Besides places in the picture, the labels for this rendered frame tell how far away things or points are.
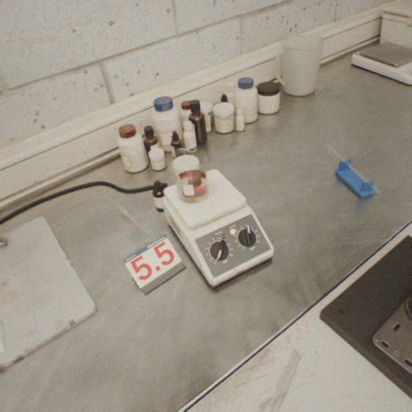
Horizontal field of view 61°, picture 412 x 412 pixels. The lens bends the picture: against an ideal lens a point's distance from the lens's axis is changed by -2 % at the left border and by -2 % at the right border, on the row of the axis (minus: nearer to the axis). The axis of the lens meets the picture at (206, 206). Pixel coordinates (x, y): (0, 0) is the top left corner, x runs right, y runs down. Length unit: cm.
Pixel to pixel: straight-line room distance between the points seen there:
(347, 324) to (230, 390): 20
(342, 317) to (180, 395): 26
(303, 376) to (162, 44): 83
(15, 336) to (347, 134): 87
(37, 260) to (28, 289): 7
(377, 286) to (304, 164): 37
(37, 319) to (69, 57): 57
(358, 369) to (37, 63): 84
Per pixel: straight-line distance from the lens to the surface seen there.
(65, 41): 91
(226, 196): 65
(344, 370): 58
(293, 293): 62
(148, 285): 65
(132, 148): 86
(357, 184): 83
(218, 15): 111
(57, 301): 68
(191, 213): 63
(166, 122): 90
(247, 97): 100
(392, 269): 67
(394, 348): 58
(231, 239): 62
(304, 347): 58
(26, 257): 78
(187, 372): 56
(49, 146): 92
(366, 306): 61
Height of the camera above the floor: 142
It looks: 42 degrees down
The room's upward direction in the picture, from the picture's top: 7 degrees counter-clockwise
